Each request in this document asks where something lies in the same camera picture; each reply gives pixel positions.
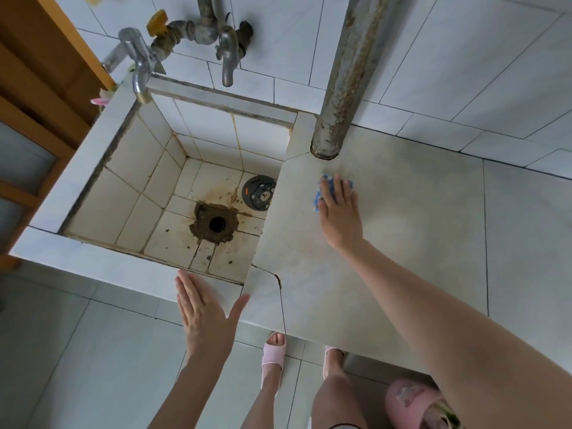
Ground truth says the person's left hand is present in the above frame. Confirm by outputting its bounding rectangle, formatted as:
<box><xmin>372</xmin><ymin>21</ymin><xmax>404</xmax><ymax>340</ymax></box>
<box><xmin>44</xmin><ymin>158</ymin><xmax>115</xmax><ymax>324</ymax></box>
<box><xmin>175</xmin><ymin>269</ymin><xmax>251</xmax><ymax>360</ymax></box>

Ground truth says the person's right hand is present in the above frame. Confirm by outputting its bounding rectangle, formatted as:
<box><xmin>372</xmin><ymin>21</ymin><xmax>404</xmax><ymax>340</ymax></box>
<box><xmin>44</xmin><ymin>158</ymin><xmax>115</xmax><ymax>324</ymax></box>
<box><xmin>318</xmin><ymin>175</ymin><xmax>365</xmax><ymax>253</ymax></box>

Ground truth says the blue white wavy cloth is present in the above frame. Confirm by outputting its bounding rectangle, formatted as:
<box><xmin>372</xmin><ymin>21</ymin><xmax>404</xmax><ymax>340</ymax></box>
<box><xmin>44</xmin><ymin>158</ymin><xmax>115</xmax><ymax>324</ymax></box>
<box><xmin>312</xmin><ymin>174</ymin><xmax>355</xmax><ymax>212</ymax></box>

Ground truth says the person's right forearm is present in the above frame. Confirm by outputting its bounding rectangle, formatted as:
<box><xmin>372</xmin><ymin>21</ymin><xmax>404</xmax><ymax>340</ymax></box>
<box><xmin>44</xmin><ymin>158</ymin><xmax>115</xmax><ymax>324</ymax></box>
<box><xmin>343</xmin><ymin>239</ymin><xmax>572</xmax><ymax>429</ymax></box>

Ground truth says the person's left pink slipper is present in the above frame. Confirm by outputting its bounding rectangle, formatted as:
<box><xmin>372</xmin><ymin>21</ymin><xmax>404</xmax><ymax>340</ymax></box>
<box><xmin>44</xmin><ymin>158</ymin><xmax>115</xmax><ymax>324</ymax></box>
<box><xmin>260</xmin><ymin>331</ymin><xmax>288</xmax><ymax>394</ymax></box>

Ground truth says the person's pink slipper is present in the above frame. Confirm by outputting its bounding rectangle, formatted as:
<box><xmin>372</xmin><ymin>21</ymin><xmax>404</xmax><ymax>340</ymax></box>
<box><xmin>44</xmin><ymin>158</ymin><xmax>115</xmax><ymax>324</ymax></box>
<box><xmin>260</xmin><ymin>331</ymin><xmax>288</xmax><ymax>394</ymax></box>
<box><xmin>322</xmin><ymin>346</ymin><xmax>346</xmax><ymax>381</ymax></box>

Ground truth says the person's left leg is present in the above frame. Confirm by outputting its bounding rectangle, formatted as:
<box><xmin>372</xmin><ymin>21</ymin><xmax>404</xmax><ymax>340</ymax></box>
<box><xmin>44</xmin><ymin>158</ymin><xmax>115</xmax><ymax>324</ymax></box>
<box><xmin>240</xmin><ymin>332</ymin><xmax>287</xmax><ymax>429</ymax></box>

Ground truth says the person's leg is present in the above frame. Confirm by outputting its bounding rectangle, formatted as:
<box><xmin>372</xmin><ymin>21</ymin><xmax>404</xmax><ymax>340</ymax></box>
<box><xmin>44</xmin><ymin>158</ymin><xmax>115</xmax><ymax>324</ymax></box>
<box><xmin>240</xmin><ymin>332</ymin><xmax>287</xmax><ymax>429</ymax></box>
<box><xmin>309</xmin><ymin>348</ymin><xmax>371</xmax><ymax>429</ymax></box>

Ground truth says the person's right pink slipper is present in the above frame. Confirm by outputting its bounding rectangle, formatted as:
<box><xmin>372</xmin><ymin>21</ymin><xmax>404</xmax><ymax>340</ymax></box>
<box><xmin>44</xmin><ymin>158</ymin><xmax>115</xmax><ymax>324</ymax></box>
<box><xmin>322</xmin><ymin>346</ymin><xmax>346</xmax><ymax>381</ymax></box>

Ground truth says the person's right leg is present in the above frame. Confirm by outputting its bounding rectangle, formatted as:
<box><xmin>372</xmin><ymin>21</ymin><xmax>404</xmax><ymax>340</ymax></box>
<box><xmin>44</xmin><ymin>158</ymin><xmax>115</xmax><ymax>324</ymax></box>
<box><xmin>309</xmin><ymin>348</ymin><xmax>371</xmax><ymax>429</ymax></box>

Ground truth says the black round drain stopper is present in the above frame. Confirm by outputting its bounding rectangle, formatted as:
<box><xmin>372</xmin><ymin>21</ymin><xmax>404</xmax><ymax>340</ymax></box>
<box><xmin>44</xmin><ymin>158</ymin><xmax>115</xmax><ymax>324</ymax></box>
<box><xmin>241</xmin><ymin>174</ymin><xmax>278</xmax><ymax>213</ymax></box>

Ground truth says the rusty grey metal pipe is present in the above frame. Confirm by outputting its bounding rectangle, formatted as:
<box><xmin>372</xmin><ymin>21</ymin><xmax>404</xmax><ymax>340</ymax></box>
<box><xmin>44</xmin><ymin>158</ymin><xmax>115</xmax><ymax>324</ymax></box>
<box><xmin>310</xmin><ymin>0</ymin><xmax>395</xmax><ymax>160</ymax></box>

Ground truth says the white tiled sink basin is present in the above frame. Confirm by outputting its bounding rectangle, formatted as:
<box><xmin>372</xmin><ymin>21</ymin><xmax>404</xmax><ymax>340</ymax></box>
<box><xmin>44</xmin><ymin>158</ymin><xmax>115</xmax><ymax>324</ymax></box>
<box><xmin>10</xmin><ymin>72</ymin><xmax>299</xmax><ymax>305</ymax></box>

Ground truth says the pink trash bin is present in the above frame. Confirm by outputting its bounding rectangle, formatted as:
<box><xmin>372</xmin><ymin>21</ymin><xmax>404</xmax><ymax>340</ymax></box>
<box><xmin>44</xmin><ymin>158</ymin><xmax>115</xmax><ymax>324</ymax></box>
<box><xmin>384</xmin><ymin>377</ymin><xmax>467</xmax><ymax>429</ymax></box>

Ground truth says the black tap knob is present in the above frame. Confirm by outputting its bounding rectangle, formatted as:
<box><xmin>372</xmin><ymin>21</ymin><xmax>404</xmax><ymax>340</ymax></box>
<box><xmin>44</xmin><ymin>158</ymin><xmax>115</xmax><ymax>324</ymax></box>
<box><xmin>235</xmin><ymin>20</ymin><xmax>254</xmax><ymax>60</ymax></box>

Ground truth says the small pink object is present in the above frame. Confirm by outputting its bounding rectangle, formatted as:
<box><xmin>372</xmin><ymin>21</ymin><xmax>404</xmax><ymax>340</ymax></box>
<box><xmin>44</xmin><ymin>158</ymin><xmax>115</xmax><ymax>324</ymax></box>
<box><xmin>90</xmin><ymin>88</ymin><xmax>119</xmax><ymax>107</ymax></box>

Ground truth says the chrome faucet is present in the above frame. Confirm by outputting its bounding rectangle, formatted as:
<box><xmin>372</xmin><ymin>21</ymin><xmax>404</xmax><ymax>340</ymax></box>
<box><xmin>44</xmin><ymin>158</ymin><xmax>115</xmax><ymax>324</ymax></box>
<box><xmin>101</xmin><ymin>27</ymin><xmax>167</xmax><ymax>105</ymax></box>

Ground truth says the brown wooden door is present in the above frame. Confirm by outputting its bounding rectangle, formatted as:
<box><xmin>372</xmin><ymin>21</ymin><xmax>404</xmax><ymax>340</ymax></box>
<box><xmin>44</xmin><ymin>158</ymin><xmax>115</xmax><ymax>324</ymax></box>
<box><xmin>0</xmin><ymin>0</ymin><xmax>119</xmax><ymax>272</ymax></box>

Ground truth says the yellow valve handle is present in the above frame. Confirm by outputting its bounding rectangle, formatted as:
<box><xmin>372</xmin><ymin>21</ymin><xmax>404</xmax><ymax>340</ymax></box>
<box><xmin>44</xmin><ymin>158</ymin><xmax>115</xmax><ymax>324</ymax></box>
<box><xmin>146</xmin><ymin>9</ymin><xmax>169</xmax><ymax>38</ymax></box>

